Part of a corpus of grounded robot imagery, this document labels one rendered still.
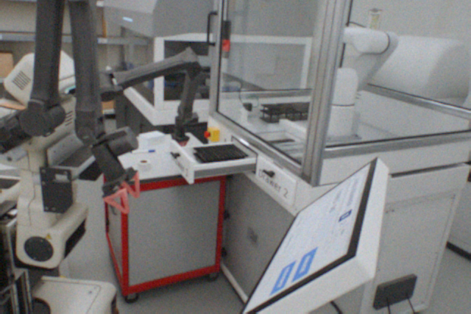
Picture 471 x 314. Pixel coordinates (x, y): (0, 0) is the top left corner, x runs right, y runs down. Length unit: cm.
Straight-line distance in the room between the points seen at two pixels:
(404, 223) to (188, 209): 107
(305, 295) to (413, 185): 126
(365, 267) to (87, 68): 80
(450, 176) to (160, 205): 141
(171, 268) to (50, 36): 150
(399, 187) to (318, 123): 58
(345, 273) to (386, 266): 141
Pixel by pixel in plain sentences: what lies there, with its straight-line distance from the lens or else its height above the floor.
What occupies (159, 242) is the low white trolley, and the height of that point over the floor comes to 37.
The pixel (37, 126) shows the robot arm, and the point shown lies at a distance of 115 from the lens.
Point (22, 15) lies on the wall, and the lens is 581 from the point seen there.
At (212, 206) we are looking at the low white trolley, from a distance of 214.
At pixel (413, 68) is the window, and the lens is 170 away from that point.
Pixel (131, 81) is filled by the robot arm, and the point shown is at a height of 126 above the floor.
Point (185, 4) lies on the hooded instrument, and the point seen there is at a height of 156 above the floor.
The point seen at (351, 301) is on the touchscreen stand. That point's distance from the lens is 95.
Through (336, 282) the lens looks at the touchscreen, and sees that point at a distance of 71.
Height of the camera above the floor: 156
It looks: 19 degrees down
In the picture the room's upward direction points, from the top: 4 degrees clockwise
